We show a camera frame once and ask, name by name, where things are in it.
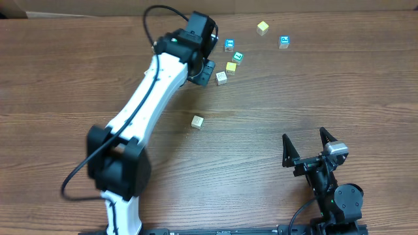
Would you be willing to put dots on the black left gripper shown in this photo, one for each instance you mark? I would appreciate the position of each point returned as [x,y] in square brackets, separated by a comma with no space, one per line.
[206,73]

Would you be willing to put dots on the white pretzel wooden block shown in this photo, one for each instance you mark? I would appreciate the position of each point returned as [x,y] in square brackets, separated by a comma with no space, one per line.
[221,78]

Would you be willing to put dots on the far blue wooden block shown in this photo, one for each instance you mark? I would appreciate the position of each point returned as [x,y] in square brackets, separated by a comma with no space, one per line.
[284,42]

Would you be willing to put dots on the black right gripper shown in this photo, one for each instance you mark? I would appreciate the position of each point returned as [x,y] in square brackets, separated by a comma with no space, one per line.
[309,164]

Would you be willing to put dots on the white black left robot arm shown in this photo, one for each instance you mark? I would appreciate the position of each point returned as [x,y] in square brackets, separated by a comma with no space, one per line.
[117,159]

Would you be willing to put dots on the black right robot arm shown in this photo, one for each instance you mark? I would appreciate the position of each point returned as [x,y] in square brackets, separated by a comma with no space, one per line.
[340,205]

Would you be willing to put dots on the cardboard backdrop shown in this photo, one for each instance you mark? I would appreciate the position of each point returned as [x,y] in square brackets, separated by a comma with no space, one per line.
[57,8]

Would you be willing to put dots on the yellow top wooden block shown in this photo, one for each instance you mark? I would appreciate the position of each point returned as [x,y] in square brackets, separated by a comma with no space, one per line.
[230,68]

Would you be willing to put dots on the blue top wooden block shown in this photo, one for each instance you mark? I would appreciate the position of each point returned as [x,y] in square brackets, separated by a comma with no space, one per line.
[229,45]

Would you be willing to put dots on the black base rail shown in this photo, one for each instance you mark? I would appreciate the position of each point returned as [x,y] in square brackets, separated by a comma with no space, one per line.
[225,231]

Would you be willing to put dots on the far yellow wooden block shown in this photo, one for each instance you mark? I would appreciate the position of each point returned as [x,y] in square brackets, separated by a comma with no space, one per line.
[262,28]

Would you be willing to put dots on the blue wooden block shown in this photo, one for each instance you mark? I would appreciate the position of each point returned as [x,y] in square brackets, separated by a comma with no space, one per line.
[284,42]
[229,45]

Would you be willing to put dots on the green top wooden block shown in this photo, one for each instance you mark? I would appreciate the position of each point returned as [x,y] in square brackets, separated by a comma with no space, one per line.
[237,58]

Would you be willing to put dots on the yellow wooden block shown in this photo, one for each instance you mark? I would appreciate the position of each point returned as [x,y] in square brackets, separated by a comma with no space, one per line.
[262,28]
[230,68]

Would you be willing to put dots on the red elephant wooden block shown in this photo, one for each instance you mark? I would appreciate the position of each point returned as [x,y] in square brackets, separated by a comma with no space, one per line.
[197,122]

